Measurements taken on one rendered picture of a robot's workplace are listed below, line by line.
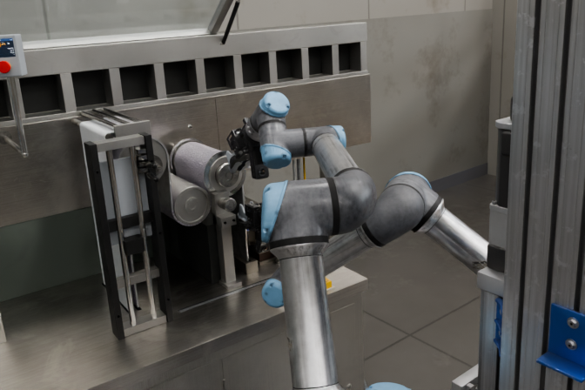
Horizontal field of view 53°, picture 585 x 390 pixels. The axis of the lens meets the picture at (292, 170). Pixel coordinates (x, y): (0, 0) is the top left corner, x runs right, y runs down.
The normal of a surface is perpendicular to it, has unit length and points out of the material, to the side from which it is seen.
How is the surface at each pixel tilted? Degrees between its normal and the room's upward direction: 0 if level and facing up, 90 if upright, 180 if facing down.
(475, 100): 90
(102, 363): 0
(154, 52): 90
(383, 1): 90
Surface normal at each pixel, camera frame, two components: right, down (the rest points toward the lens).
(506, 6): -0.79, 0.21
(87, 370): -0.05, -0.96
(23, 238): 0.57, 0.19
